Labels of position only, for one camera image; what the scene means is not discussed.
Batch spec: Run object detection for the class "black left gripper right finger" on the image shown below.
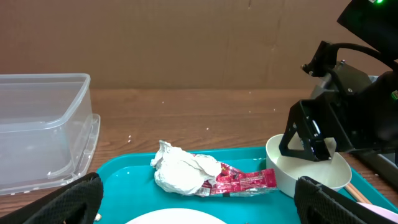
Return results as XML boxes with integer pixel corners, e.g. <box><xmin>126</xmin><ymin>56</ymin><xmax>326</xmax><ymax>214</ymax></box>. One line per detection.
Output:
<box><xmin>294</xmin><ymin>176</ymin><xmax>394</xmax><ymax>224</ymax></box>

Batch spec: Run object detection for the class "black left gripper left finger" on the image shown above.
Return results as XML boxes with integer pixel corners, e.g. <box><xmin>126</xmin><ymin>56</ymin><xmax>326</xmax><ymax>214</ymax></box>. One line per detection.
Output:
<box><xmin>1</xmin><ymin>172</ymin><xmax>103</xmax><ymax>224</ymax></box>

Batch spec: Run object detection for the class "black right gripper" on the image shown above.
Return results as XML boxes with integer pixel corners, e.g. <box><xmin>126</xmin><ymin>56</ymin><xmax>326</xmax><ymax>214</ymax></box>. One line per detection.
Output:
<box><xmin>279</xmin><ymin>41</ymin><xmax>397</xmax><ymax>162</ymax></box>

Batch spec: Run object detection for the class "wooden chopstick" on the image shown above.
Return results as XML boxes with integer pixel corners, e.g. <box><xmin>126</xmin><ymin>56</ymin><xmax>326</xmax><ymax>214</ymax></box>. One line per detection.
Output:
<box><xmin>345</xmin><ymin>183</ymin><xmax>371</xmax><ymax>204</ymax></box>

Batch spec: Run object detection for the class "white bowl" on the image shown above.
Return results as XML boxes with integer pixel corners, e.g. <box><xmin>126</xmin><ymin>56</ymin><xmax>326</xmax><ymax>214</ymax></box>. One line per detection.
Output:
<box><xmin>266</xmin><ymin>134</ymin><xmax>352</xmax><ymax>197</ymax></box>

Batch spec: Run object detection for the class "red snack wrapper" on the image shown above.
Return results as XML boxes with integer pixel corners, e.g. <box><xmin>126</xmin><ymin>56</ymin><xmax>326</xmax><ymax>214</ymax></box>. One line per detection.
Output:
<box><xmin>195</xmin><ymin>162</ymin><xmax>278</xmax><ymax>197</ymax></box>

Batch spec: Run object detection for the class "white tissue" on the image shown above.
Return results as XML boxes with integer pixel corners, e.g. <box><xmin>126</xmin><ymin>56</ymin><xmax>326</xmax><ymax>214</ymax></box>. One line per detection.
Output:
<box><xmin>150</xmin><ymin>140</ymin><xmax>222</xmax><ymax>196</ymax></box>

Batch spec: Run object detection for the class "teal plastic tray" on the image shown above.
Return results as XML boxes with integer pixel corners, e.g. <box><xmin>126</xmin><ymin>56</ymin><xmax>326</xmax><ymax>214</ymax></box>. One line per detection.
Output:
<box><xmin>97</xmin><ymin>146</ymin><xmax>397</xmax><ymax>223</ymax></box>

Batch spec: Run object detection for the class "clear plastic bin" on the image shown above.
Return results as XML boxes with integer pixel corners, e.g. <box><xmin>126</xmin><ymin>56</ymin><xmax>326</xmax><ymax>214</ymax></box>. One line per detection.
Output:
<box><xmin>1</xmin><ymin>73</ymin><xmax>101</xmax><ymax>195</ymax></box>

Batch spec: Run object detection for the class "grey dish rack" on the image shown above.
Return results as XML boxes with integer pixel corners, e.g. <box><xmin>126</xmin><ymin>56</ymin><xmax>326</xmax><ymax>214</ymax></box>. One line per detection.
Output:
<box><xmin>311</xmin><ymin>75</ymin><xmax>397</xmax><ymax>191</ymax></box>

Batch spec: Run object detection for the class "pink plate with food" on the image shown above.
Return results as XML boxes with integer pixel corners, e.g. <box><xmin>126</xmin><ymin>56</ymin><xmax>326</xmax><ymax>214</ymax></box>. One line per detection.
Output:
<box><xmin>126</xmin><ymin>208</ymin><xmax>226</xmax><ymax>224</ymax></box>

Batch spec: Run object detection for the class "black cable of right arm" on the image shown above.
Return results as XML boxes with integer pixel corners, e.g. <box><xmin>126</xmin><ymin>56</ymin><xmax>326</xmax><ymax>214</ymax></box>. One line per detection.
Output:
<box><xmin>329</xmin><ymin>42</ymin><xmax>398</xmax><ymax>71</ymax></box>

